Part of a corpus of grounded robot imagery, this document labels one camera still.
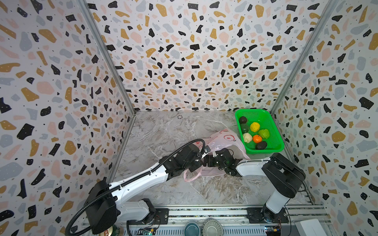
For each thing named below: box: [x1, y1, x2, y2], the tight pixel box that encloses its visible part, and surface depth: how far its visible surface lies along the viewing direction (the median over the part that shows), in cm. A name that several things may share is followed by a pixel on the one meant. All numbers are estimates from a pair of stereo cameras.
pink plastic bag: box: [183, 128, 251, 182], surface depth 75 cm
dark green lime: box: [240, 122, 250, 134], surface depth 107 cm
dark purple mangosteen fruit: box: [239, 116, 248, 124], surface depth 115 cm
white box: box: [294, 218, 327, 236], surface depth 69 cm
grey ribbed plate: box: [200, 218, 224, 236], surface depth 72 cm
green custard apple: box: [258, 128, 270, 140], surface depth 104 cm
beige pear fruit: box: [243, 132, 253, 144], surface depth 102 cm
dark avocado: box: [254, 141, 268, 150], surface depth 99 cm
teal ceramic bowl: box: [184, 221, 201, 236], surface depth 72 cm
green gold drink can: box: [99, 224, 121, 236], surface depth 62 cm
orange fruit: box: [252, 134, 263, 144], surface depth 102 cm
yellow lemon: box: [250, 121, 260, 133], surface depth 108 cm
